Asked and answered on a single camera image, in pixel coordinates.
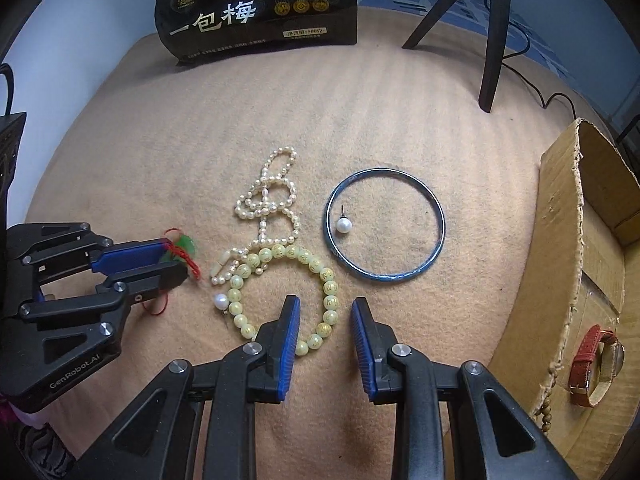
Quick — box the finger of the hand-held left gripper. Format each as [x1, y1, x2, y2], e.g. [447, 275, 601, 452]
[7, 222, 174, 287]
[19, 259, 190, 367]

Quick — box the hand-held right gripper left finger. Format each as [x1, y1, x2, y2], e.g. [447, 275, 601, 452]
[65, 295, 301, 480]

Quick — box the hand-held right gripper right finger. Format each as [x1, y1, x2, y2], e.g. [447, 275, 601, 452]
[350, 297, 576, 480]

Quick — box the green jade pendant red string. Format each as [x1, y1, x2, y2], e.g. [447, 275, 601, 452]
[142, 227, 204, 317]

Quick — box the yellow-green bead bracelet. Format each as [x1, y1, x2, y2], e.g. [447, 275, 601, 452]
[227, 244, 341, 357]

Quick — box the cardboard box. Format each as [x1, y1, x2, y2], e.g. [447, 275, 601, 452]
[487, 117, 640, 480]

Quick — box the person's patterned clothing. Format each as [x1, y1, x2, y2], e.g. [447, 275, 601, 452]
[0, 389, 77, 480]

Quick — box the blue bangle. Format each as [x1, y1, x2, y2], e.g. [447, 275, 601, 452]
[323, 168, 446, 285]

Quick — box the tan blanket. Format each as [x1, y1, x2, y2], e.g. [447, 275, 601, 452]
[24, 2, 603, 480]

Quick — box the black snack bag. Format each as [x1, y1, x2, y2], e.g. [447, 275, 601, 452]
[153, 0, 359, 68]

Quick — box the black tripod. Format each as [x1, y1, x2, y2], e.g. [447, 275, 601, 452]
[402, 0, 516, 114]

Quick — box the white pearl necklace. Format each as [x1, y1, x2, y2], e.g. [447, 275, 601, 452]
[209, 145, 302, 286]

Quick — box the brown wooden bead string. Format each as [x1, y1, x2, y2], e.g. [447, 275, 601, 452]
[534, 394, 557, 432]

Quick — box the black cable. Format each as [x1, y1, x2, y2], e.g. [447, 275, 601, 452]
[0, 63, 15, 117]
[502, 19, 582, 127]

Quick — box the wristwatch with red-brown strap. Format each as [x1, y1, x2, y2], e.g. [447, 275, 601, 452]
[569, 324, 626, 408]

